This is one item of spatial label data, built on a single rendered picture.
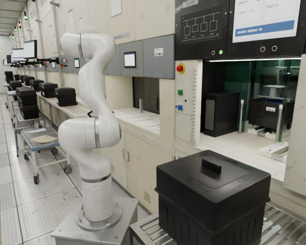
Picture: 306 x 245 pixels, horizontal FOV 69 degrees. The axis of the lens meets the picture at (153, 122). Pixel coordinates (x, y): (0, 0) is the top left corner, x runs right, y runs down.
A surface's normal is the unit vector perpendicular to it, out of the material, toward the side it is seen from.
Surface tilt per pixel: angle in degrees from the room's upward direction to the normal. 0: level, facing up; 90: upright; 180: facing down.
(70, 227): 0
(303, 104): 90
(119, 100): 90
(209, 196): 0
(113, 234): 0
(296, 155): 90
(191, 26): 90
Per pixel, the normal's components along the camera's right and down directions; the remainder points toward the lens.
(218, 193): -0.02, -0.97
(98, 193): 0.34, 0.23
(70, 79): 0.57, 0.19
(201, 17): -0.82, 0.16
